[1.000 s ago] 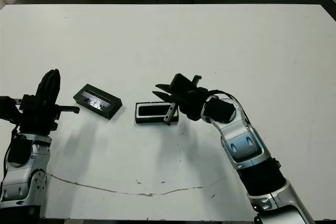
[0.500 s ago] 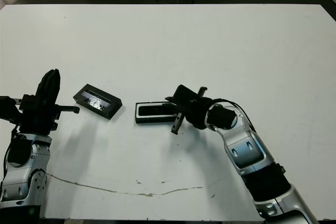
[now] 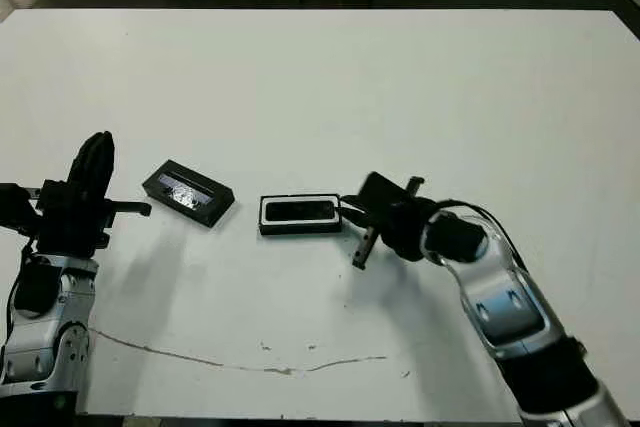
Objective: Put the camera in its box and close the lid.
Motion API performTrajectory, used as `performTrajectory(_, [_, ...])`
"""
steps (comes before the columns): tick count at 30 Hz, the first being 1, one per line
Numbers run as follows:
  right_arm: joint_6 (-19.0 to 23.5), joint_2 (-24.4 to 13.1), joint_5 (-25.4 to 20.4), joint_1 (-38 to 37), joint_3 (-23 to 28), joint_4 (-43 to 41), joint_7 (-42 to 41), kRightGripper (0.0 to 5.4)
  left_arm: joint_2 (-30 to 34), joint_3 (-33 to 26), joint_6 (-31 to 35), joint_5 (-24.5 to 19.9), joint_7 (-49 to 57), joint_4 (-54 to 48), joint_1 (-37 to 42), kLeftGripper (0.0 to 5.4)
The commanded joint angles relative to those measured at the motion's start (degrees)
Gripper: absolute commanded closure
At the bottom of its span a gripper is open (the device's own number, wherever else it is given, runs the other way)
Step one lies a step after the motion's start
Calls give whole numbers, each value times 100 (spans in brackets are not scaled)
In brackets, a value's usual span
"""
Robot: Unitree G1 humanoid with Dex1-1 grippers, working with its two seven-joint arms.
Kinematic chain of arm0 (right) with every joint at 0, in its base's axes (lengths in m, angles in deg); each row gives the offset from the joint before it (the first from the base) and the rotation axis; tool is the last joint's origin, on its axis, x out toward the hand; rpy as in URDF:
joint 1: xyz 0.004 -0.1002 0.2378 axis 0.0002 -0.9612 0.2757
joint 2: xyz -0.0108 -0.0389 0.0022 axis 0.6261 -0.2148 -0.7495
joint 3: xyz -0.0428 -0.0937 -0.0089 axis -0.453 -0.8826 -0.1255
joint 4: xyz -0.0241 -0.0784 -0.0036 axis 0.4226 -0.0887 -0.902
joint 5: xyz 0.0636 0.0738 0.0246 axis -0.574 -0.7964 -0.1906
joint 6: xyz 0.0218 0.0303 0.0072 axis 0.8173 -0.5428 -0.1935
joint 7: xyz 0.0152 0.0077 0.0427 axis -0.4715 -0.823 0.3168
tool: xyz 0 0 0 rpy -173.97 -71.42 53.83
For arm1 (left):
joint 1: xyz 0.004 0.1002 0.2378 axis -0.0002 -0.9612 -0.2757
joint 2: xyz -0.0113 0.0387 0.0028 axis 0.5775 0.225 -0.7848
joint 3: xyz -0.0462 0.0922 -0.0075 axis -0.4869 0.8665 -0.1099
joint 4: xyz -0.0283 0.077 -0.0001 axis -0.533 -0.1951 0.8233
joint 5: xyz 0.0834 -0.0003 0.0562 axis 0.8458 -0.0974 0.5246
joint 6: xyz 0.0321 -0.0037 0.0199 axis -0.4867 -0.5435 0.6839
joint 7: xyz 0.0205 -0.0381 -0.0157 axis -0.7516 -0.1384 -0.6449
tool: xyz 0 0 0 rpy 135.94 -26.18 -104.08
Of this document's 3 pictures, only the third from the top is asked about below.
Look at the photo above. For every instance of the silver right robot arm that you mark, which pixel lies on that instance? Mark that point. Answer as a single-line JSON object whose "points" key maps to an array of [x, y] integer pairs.
{"points": [[505, 297]]}

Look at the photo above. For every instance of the black bar-shaped camera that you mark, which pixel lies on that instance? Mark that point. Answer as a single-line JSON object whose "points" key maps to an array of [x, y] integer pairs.
{"points": [[300, 211]]}

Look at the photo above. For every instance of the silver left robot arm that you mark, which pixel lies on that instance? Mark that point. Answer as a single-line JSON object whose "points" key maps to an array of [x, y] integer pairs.
{"points": [[45, 327]]}

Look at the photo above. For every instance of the glossy black box lid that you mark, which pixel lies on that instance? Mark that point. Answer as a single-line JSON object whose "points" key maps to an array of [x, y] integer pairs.
{"points": [[187, 197]]}

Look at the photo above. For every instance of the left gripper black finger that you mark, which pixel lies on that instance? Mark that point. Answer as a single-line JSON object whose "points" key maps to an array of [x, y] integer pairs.
{"points": [[87, 167], [108, 162]]}

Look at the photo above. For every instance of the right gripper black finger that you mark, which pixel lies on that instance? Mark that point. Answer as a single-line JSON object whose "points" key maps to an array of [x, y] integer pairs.
{"points": [[360, 219], [352, 201]]}

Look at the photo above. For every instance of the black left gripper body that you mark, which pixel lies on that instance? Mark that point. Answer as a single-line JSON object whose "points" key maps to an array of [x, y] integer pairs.
{"points": [[70, 227]]}

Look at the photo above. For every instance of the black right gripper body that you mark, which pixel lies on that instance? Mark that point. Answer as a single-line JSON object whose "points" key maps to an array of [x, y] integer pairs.
{"points": [[405, 232]]}

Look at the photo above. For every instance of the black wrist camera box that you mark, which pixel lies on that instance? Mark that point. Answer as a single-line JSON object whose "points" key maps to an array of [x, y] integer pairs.
{"points": [[15, 209], [382, 192]]}

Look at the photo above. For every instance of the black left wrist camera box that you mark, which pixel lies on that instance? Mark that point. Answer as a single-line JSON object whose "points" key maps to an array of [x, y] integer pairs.
{"points": [[15, 209]]}

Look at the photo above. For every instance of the black box base white insert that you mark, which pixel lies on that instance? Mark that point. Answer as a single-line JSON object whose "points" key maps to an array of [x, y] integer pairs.
{"points": [[300, 229]]}

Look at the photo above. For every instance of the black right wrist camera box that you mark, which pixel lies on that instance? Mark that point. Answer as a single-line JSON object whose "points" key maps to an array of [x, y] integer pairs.
{"points": [[382, 192]]}

